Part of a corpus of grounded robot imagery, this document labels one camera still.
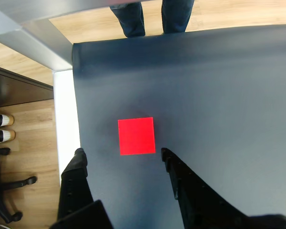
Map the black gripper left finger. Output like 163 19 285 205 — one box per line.
56 147 94 221

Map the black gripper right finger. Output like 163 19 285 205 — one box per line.
160 147 286 229

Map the red cube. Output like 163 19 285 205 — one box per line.
117 116 156 156

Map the black office chair base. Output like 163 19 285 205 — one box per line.
0 147 38 224

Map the white shoe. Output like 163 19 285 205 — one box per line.
0 113 15 127
0 129 16 145

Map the dark cabinet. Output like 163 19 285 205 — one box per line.
0 63 54 109

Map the blue-grey table mat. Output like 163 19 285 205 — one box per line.
71 23 286 229

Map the person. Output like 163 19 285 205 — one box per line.
109 0 195 39

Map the silver aluminium table frame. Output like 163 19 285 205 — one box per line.
0 0 143 187

